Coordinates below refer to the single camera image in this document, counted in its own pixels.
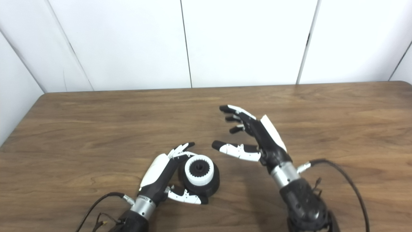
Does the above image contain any round black plastic part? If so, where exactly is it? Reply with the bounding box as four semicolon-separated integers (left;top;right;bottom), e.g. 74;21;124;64
178;158;220;198

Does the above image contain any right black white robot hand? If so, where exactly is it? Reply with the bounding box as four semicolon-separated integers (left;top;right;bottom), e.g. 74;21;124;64
211;105;293;174

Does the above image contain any white toothed plastic ring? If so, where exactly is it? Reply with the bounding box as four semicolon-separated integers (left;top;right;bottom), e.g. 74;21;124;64
184;155;215;187

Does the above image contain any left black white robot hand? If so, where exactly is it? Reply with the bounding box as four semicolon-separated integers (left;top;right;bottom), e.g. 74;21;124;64
138;142;209;205

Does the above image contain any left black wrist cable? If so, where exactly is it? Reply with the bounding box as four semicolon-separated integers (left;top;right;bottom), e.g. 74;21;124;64
76;192;136;232

